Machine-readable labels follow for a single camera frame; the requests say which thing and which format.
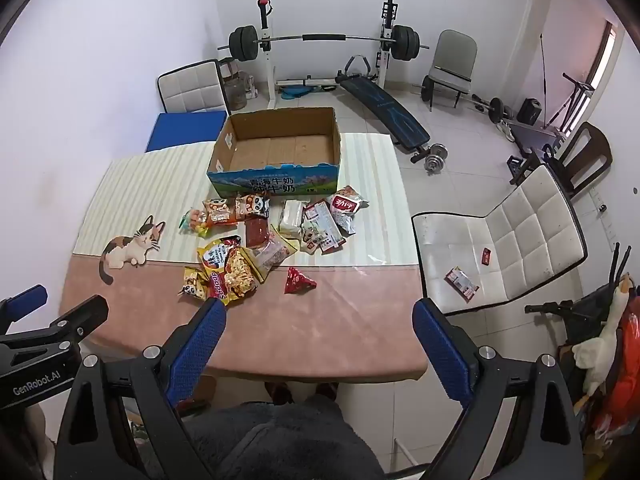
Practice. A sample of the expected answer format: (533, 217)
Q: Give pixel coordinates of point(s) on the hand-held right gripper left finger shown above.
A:
(200, 345)

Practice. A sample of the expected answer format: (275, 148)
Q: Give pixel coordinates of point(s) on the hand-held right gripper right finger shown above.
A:
(440, 350)

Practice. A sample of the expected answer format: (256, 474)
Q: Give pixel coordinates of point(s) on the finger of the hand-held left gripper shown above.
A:
(27, 299)
(75, 317)

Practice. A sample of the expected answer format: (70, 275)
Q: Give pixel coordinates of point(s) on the red triangular snack packet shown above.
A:
(299, 281)

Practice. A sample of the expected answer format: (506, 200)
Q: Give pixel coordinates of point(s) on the printed cardboard box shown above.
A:
(270, 185)

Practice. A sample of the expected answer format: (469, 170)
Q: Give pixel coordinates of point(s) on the small yellow panda packet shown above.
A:
(192, 287)

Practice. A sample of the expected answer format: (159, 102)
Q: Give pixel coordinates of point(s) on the red white snack packet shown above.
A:
(462, 283)

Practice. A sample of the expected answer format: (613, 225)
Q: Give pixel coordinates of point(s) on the yellow noodle packet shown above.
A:
(237, 277)

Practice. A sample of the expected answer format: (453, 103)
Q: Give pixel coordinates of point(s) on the cat sticker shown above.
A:
(127, 250)

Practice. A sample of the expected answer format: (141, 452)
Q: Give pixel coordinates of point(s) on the yellow red snack bag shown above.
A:
(214, 255)

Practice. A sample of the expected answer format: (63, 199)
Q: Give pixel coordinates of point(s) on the small red packet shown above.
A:
(485, 256)

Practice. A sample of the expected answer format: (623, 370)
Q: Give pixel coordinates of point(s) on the colourful candy bag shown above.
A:
(192, 222)

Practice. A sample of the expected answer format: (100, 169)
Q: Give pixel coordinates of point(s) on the person's dark fleece clothing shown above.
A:
(285, 440)

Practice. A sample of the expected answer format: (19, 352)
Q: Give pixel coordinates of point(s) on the orange panda snack packet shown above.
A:
(217, 210)

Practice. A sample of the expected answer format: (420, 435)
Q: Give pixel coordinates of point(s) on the white padded chair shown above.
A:
(525, 240)
(192, 90)

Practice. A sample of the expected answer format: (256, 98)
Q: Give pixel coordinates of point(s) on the brown panda snack packet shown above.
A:
(252, 205)

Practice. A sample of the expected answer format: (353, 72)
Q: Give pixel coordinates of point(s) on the clear meat snack packet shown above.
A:
(311, 237)

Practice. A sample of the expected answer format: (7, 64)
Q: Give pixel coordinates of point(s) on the white duck plush toy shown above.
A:
(602, 345)

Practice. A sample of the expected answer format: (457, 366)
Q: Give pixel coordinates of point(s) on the cream striped table mat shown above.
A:
(370, 200)

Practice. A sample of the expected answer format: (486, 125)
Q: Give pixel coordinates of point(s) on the red white flat packet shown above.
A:
(322, 222)

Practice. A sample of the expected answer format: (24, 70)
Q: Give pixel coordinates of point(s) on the red label snack bag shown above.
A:
(345, 205)

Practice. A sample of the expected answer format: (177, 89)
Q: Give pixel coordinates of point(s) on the orange bag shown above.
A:
(622, 385)

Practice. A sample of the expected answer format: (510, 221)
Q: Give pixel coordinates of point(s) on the chrome dumbbell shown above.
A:
(435, 156)

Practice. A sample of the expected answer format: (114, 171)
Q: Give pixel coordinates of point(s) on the blue padded mat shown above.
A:
(185, 130)

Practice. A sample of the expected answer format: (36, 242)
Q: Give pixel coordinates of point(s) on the black weight bench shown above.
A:
(530, 142)

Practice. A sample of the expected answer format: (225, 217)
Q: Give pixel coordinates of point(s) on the white sneaker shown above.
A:
(506, 130)

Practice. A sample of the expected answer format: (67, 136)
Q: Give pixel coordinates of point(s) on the black sit-up bench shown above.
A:
(395, 115)

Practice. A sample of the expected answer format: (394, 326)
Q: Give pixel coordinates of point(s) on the short barbell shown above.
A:
(495, 109)

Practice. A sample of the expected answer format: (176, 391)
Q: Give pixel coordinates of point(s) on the brown wooden chair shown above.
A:
(590, 152)

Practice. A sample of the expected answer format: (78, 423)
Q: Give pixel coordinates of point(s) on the black speaker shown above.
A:
(530, 111)

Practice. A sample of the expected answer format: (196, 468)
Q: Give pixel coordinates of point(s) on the blue balance disc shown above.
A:
(295, 92)

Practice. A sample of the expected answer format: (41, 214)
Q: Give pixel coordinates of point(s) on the white barbell rack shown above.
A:
(270, 75)

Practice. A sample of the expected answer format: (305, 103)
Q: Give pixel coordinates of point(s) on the black metal stand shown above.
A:
(575, 95)

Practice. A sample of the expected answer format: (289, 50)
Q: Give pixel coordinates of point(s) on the grey chair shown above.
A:
(452, 60)

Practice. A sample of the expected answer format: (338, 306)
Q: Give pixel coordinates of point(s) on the long barbell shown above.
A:
(325, 37)

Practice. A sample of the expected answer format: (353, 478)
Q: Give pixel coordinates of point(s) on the black metal frame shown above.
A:
(575, 307)

